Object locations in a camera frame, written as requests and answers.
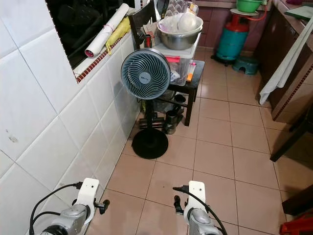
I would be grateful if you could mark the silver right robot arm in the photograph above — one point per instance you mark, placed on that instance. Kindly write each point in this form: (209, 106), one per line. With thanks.
(200, 223)

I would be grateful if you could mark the dark metal pots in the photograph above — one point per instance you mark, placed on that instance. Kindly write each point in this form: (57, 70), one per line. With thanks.
(171, 117)

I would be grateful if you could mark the red plastic stool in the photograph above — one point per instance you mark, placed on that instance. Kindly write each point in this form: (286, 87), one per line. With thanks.
(298, 226)

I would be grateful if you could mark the black furniture leg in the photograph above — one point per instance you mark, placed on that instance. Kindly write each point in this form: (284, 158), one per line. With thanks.
(291, 139)

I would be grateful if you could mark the grey standing fan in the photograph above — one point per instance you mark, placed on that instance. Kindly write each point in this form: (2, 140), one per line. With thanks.
(145, 74)

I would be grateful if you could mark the clear plastic storage box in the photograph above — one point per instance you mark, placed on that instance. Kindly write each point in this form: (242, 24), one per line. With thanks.
(182, 61)

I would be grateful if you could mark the small teal plastic stool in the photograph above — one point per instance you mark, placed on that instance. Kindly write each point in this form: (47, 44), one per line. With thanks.
(246, 64)

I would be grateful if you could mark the large steel mixing bowl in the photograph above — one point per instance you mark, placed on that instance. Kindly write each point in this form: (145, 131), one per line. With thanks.
(178, 38)

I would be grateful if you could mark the teal gas cylinder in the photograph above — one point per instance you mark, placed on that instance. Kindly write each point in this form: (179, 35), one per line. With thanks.
(231, 43)

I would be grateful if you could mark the yellow cloth bundle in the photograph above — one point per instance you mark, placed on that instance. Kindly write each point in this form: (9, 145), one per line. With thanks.
(118, 32)

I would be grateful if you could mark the rolled white paper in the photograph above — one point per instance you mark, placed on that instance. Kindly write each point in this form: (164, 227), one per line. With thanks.
(106, 30)

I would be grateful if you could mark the white hanging cloth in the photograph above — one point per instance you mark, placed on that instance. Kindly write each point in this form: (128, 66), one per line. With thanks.
(286, 63)

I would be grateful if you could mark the white plastic bag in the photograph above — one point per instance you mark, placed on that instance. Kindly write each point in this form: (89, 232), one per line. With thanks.
(183, 22)

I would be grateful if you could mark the black wooden chair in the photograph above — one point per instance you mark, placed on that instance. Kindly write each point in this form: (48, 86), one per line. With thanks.
(141, 22)

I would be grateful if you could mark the dark wooden cabinet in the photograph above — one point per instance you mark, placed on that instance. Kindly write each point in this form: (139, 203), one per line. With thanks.
(274, 44)

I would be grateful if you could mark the grey egg carton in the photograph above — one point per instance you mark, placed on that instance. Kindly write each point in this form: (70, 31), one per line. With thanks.
(178, 6)

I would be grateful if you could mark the green plastic basin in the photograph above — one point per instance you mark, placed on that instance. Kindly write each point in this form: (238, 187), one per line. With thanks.
(248, 5)

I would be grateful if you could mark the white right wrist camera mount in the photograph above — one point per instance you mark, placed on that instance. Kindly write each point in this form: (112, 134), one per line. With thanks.
(196, 195)

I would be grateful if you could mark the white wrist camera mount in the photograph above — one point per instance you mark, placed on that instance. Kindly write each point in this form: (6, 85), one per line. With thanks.
(196, 195)
(88, 193)

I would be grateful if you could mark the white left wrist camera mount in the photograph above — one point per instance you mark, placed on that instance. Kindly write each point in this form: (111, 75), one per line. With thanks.
(88, 193)

